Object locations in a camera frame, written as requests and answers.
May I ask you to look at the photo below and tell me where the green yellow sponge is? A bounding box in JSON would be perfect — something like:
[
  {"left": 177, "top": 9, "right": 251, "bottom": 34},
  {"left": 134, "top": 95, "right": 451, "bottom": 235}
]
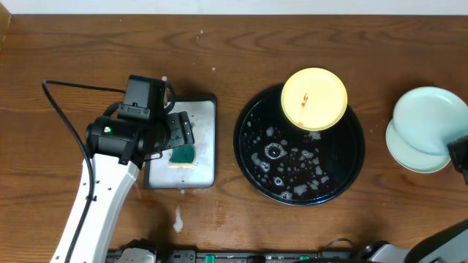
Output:
[{"left": 169, "top": 144, "right": 196, "bottom": 167}]

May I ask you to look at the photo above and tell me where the yellow plate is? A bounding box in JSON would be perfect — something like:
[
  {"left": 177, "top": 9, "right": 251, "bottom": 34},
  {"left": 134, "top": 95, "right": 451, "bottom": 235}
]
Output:
[{"left": 280, "top": 68, "right": 348, "bottom": 132}]

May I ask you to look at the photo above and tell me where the light green plate front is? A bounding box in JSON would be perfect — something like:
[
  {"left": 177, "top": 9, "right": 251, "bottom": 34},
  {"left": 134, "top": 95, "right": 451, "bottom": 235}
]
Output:
[{"left": 393, "top": 86, "right": 467, "bottom": 156}]

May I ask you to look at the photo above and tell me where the light green plate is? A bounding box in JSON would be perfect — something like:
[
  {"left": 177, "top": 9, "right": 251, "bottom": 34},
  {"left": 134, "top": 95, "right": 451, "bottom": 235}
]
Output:
[
  {"left": 393, "top": 86, "right": 467, "bottom": 156},
  {"left": 385, "top": 120, "right": 450, "bottom": 174}
]

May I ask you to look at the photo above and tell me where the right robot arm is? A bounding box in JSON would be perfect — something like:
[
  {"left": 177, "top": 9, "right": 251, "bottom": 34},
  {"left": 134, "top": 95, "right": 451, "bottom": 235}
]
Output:
[{"left": 358, "top": 131, "right": 467, "bottom": 262}]

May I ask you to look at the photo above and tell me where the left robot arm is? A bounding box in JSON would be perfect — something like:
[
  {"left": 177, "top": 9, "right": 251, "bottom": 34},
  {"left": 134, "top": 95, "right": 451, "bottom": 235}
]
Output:
[{"left": 42, "top": 75, "right": 195, "bottom": 262}]

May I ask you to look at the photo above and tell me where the black rectangular soap tray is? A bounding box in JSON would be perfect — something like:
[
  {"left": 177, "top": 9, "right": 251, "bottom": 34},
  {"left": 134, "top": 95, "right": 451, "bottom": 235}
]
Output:
[{"left": 144, "top": 95, "right": 216, "bottom": 188}]

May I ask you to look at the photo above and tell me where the black round tray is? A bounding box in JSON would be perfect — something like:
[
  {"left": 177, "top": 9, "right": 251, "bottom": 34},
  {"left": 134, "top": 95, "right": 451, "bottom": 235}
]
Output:
[{"left": 233, "top": 84, "right": 365, "bottom": 206}]

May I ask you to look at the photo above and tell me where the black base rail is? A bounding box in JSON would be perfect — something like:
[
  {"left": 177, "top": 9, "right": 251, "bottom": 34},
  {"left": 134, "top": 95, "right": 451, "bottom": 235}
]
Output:
[{"left": 105, "top": 248, "right": 358, "bottom": 263}]

